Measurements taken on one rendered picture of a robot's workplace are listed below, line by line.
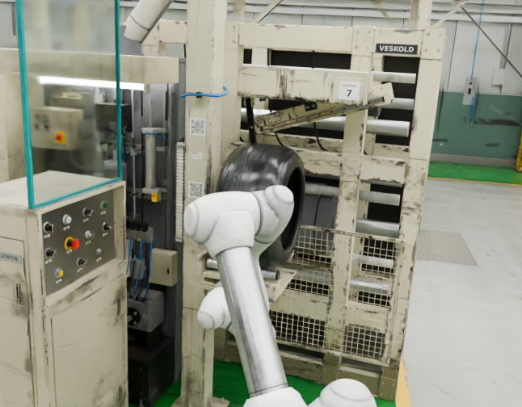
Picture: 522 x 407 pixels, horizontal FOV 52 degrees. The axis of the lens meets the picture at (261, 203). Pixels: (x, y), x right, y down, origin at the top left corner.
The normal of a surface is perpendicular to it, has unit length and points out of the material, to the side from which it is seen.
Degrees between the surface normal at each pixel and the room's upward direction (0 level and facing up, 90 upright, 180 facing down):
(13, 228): 90
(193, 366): 90
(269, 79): 90
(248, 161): 36
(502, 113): 90
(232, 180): 56
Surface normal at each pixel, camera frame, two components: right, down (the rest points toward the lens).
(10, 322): -0.32, 0.23
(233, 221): 0.43, -0.33
